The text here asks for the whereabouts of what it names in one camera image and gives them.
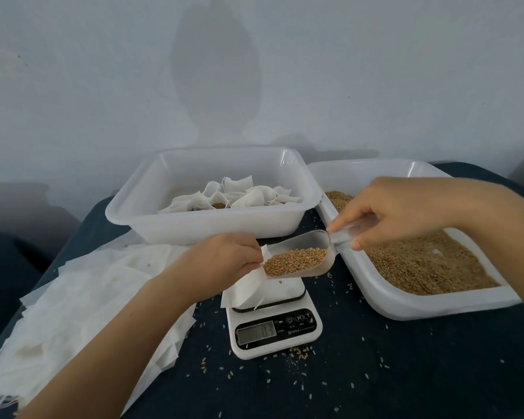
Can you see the person's left forearm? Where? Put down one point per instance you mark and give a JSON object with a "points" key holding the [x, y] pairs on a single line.
{"points": [[87, 362]]}

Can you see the brown grain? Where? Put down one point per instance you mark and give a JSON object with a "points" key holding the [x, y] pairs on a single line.
{"points": [[437, 266]]}

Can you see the white digital kitchen scale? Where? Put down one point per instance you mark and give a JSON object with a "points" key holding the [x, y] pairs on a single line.
{"points": [[275, 331]]}

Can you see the person's left hand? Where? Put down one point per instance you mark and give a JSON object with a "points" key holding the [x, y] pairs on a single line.
{"points": [[211, 264]]}

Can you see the person's right forearm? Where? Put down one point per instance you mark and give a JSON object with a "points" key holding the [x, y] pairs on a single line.
{"points": [[506, 227]]}

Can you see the white mesh bag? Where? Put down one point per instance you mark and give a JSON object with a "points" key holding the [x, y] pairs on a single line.
{"points": [[246, 288]]}

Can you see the clear plastic scoop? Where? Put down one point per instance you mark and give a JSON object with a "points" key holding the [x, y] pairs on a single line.
{"points": [[310, 253]]}

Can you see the pile of white bags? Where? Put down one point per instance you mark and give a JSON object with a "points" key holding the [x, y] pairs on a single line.
{"points": [[70, 327]]}

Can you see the white plastic tub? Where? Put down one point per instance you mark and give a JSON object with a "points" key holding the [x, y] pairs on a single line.
{"points": [[157, 224]]}

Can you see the white tray of grain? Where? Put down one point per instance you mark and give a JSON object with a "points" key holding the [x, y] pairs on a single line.
{"points": [[384, 301]]}

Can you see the dark blue tablecloth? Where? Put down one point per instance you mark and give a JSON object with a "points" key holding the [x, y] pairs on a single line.
{"points": [[4, 292], [402, 371]]}

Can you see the person's right hand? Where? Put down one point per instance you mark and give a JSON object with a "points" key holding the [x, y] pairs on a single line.
{"points": [[402, 209]]}

